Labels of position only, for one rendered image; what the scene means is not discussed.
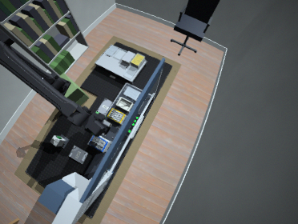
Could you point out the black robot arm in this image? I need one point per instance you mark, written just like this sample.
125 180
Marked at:
49 86

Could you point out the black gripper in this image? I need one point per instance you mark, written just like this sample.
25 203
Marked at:
98 115

